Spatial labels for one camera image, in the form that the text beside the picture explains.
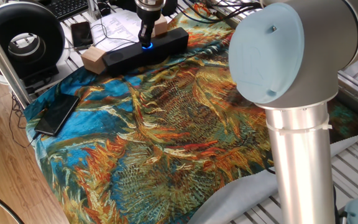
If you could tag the sunflower painting cloth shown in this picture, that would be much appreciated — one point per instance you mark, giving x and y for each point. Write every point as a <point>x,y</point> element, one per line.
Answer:
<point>166,140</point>

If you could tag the light wooden cube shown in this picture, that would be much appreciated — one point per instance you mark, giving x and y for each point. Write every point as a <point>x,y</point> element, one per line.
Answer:
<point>161,26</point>
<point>93,60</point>

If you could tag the small black smartphone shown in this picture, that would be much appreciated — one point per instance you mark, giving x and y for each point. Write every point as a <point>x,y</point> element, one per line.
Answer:
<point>82,35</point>

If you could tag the black computer mouse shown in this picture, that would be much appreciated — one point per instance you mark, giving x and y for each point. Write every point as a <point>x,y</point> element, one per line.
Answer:
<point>103,7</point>

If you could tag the aluminium frame post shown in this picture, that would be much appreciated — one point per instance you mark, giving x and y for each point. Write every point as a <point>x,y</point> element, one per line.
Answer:
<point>92,9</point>
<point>5,59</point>

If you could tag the black bar speaker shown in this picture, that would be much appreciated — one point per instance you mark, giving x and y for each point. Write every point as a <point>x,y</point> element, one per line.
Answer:
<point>126,60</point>

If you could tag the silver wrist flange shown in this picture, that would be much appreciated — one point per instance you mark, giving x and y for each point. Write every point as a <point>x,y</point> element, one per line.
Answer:
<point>150,3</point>

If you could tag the black computer keyboard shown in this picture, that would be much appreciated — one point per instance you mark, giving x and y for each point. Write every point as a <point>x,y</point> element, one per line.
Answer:
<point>68,7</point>

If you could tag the printed white paper sheets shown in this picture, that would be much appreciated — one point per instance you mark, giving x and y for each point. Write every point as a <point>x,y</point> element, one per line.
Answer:
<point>117,28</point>

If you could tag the large black smartphone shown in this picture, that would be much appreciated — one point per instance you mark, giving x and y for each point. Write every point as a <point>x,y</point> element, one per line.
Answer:
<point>57,113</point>

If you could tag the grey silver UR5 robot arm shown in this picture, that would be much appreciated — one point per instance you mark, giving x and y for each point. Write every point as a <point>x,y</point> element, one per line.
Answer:
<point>300,155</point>

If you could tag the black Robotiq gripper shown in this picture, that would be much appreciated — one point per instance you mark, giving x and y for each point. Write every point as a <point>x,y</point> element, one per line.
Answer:
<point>148,18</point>

